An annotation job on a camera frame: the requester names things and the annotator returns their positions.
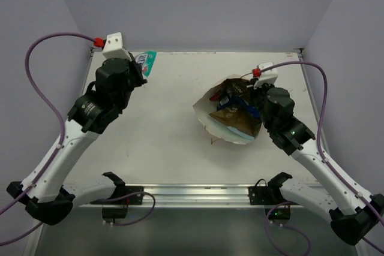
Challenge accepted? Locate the teal Fox's candy bag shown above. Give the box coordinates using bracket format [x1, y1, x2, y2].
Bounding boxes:
[135, 50, 157, 78]

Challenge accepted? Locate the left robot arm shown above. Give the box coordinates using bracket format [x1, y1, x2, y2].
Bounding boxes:
[7, 51, 147, 225]

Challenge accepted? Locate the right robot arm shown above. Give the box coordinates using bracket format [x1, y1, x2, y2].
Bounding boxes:
[250, 79, 383, 246]

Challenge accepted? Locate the dark brown snack bag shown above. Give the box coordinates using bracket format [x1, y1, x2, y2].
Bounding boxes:
[209, 78, 250, 101]

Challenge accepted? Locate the blue snack packet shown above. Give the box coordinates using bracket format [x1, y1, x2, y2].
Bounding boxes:
[217, 92, 260, 118]

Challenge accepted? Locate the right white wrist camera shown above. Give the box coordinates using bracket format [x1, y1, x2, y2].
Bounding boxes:
[251, 62, 278, 89]

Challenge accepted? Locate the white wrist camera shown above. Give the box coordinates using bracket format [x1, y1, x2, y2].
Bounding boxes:
[251, 62, 278, 89]
[102, 32, 129, 59]

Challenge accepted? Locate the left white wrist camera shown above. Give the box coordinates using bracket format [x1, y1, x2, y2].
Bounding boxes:
[102, 32, 129, 59]

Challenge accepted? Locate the right black base bracket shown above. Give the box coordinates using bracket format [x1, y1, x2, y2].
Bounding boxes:
[248, 172, 292, 225]

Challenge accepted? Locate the black base bracket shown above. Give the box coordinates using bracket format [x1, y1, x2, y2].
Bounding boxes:
[248, 172, 292, 225]
[91, 185, 144, 223]

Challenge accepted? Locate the aluminium mounting rail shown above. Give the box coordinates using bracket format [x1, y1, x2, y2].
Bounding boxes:
[77, 183, 323, 209]

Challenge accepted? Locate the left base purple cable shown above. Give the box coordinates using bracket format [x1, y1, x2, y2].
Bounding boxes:
[104, 191, 157, 227]

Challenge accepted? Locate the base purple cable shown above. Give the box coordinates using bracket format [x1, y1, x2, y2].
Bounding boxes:
[266, 200, 313, 256]
[104, 191, 157, 227]

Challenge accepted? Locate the left black base bracket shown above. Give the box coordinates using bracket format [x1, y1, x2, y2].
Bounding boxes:
[91, 185, 144, 223]

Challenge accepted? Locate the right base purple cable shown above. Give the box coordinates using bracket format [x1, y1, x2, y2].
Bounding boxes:
[266, 200, 313, 256]

